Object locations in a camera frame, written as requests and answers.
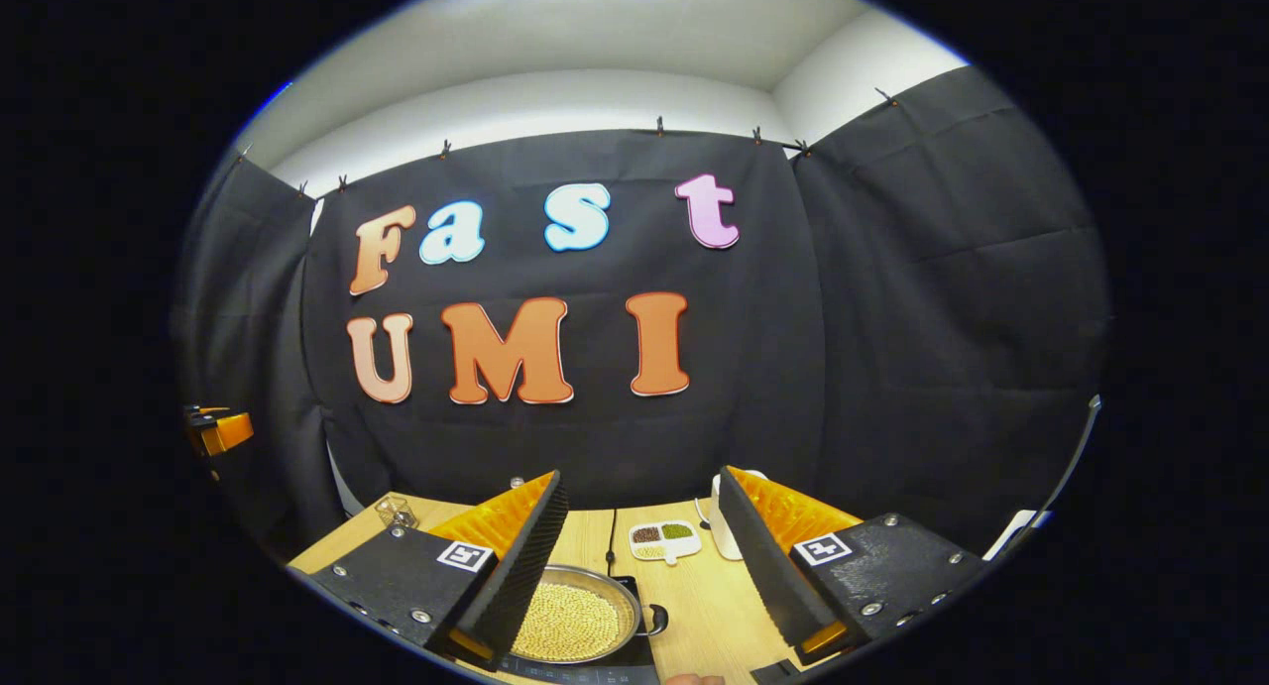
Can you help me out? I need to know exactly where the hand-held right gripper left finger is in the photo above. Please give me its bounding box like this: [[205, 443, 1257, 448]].
[[288, 470, 572, 666]]

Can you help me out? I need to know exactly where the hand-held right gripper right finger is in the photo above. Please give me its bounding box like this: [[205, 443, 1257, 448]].
[[716, 466, 992, 666]]

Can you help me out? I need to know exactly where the steel pot with black handles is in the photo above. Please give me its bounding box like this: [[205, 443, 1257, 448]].
[[511, 564, 670, 666]]

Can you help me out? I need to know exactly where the black induction cooktop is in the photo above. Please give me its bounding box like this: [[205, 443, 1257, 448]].
[[496, 576, 661, 685]]

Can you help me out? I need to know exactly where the white toaster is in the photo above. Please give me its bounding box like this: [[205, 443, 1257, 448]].
[[709, 469, 769, 562]]

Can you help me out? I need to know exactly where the pile of soybeans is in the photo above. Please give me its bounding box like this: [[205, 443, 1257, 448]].
[[511, 581, 624, 663]]

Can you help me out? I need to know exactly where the white divided dish with beans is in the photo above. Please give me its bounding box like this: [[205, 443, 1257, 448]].
[[629, 520, 703, 565]]

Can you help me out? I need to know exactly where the black backdrop cloth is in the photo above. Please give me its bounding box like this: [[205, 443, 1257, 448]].
[[169, 65, 1111, 557]]

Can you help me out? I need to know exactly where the white panel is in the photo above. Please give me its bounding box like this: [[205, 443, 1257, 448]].
[[984, 510, 1054, 559]]

